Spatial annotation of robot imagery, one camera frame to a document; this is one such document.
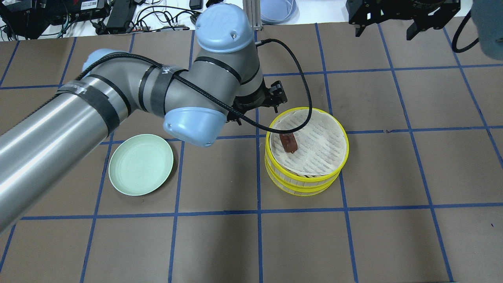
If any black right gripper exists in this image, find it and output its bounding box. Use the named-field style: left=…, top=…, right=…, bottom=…
left=345, top=0, right=461, bottom=40

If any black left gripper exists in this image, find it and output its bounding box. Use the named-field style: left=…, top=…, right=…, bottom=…
left=232, top=92, right=275, bottom=115

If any brown steamed bun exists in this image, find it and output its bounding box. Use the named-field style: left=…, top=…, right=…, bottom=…
left=279, top=133, right=298, bottom=154

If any white steamer cloth liner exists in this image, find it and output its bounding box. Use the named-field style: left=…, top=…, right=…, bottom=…
left=270, top=110, right=348, bottom=176

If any yellow bamboo steamer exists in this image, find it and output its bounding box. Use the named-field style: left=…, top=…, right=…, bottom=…
left=264, top=156, right=340, bottom=197
left=266, top=107, right=349, bottom=182

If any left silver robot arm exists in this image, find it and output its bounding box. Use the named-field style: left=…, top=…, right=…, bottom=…
left=0, top=2, right=269, bottom=233

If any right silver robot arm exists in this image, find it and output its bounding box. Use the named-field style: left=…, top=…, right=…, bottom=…
left=345, top=0, right=503, bottom=61

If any blue plate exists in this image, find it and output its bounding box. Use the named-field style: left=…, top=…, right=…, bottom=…
left=259, top=0, right=297, bottom=24

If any light green plate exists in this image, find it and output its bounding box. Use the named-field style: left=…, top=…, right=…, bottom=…
left=108, top=134, right=174, bottom=196

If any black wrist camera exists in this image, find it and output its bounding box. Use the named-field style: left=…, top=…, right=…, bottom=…
left=264, top=81, right=288, bottom=108

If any aluminium frame post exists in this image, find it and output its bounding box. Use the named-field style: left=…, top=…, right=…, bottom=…
left=242, top=0, right=263, bottom=31

